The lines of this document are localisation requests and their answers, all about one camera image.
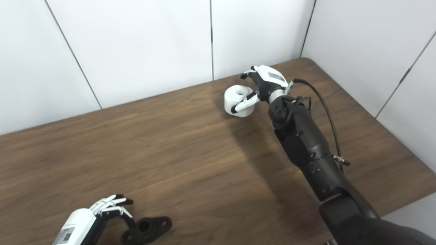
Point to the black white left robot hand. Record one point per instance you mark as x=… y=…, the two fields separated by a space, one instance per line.
x=76 y=228

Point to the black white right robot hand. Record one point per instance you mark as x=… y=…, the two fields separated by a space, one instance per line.
x=269 y=83

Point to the round white piece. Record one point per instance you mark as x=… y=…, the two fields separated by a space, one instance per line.
x=235 y=98

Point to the black flanged holder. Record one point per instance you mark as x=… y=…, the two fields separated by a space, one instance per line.
x=148 y=228

